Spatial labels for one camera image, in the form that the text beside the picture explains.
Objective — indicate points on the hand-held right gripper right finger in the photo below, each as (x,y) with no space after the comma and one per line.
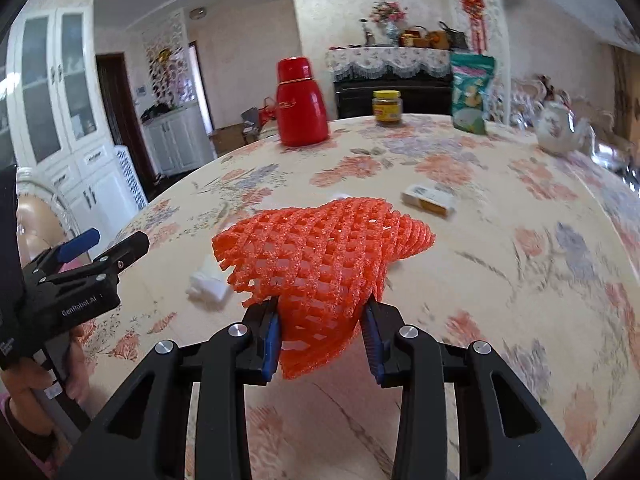
(372,350)

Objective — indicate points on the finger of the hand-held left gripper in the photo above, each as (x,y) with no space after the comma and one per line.
(80,245)
(122,255)

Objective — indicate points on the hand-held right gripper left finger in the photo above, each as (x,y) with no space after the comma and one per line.
(272,345)

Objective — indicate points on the orange foam net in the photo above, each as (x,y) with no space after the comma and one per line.
(320,260)

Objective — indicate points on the person's left forearm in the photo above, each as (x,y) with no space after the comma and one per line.
(20,440)

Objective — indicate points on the person's left hand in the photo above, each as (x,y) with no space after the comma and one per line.
(25,390)

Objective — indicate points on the ornate cream leather chair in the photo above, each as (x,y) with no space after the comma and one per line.
(35,220)

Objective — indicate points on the white perforated tower appliance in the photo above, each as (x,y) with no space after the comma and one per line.
(131,177)

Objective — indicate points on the low white cabinet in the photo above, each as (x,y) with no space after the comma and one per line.
(172,140)

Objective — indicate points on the white glass-door cabinet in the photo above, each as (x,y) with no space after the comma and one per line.
(50,110)

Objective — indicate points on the dark wooden door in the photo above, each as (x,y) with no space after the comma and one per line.
(117,110)

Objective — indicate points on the floral tablecloth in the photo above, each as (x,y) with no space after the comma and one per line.
(500,285)

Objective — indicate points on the cardboard box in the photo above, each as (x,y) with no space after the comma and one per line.
(227,141)

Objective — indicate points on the small white yellow box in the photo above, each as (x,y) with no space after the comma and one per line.
(427,201)

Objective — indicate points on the grey bag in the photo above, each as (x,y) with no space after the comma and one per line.
(250,117)

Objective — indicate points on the white lattice screen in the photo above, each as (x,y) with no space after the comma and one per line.
(162,60)

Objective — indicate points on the red bag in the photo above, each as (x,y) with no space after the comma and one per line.
(268,111)

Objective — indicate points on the red thermos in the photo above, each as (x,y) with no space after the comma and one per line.
(300,110)

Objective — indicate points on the yellow lid jar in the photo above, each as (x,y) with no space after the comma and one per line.
(387,107)

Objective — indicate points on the ceiling light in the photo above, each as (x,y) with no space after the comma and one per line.
(197,11)

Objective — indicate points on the black piano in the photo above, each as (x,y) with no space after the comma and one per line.
(425,100)

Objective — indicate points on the green snack bag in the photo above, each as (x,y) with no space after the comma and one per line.
(472,95)

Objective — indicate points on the floral lace cloth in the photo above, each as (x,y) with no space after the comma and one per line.
(390,62)

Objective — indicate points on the white floral teapot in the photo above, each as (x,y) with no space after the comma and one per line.
(557,127)

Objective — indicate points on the ornate white chair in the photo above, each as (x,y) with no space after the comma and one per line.
(525,97)

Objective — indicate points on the clear glassware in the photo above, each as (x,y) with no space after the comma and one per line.
(612,160)

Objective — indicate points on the wicker basket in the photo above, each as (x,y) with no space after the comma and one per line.
(412,37)

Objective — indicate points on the black handbag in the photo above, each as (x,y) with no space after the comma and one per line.
(454,37)

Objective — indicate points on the flower vase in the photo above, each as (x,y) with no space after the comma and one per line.
(389,17)

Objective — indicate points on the red hanging ornament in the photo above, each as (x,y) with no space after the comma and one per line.
(474,10)

